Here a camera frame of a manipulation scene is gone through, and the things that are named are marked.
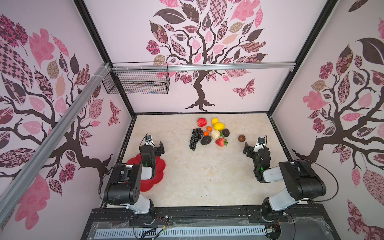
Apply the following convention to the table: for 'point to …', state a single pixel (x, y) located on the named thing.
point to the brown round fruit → (241, 138)
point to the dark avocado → (206, 140)
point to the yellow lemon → (219, 126)
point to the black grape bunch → (196, 135)
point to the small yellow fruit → (215, 120)
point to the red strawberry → (221, 142)
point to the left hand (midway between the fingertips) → (154, 145)
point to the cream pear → (215, 134)
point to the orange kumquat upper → (209, 128)
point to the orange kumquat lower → (206, 133)
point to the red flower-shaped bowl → (147, 185)
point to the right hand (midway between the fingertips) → (254, 142)
